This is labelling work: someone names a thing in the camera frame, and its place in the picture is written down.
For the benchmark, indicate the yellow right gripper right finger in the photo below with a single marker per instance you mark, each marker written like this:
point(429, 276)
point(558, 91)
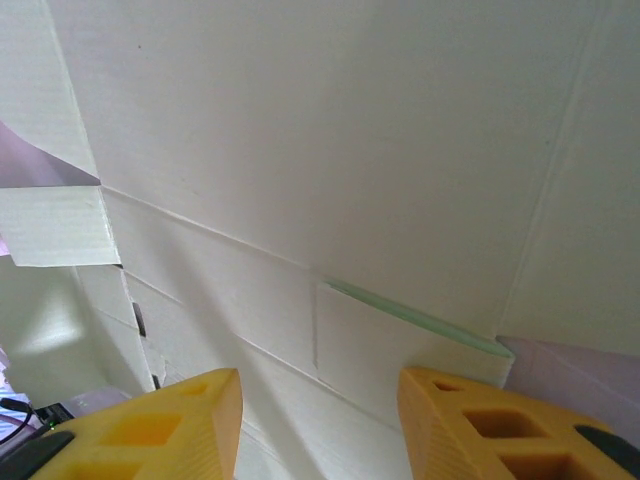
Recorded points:
point(480, 430)

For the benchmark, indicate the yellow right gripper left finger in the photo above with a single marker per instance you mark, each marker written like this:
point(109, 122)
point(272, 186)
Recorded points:
point(150, 435)

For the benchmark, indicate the light green paper box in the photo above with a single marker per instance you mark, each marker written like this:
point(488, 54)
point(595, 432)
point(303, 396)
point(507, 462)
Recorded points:
point(320, 150)

